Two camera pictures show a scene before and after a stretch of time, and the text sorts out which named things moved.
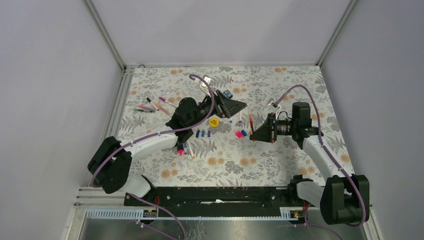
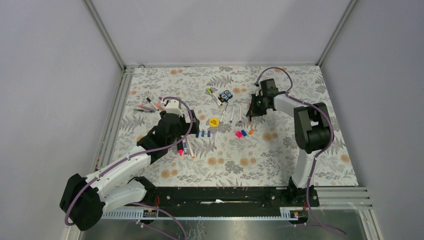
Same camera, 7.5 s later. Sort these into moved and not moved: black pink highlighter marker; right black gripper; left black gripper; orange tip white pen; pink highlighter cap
Moved: right black gripper; left black gripper
Not moved: black pink highlighter marker; orange tip white pen; pink highlighter cap
